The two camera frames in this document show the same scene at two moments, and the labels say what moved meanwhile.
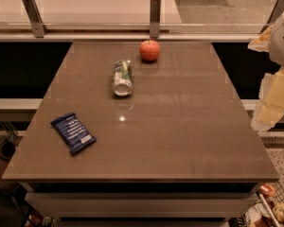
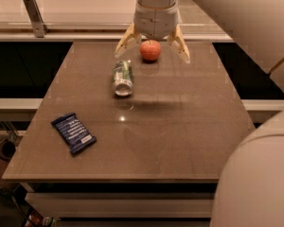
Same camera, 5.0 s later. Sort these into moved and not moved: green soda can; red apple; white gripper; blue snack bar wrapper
Moved: white gripper
Not moved: green soda can; red apple; blue snack bar wrapper
